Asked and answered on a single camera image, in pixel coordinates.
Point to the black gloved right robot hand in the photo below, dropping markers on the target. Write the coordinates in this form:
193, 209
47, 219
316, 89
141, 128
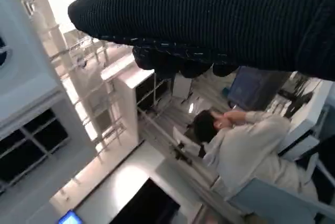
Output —
209, 17

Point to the white open shelf unit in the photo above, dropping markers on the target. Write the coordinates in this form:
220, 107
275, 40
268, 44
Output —
125, 98

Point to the white desk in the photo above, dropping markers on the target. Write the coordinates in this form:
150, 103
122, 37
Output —
308, 119

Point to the grey chair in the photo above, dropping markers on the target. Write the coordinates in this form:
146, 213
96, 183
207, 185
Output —
272, 203

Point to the black flat screen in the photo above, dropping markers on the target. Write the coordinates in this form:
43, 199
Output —
146, 203

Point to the white unit with dark panels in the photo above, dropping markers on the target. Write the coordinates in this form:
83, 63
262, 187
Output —
26, 98

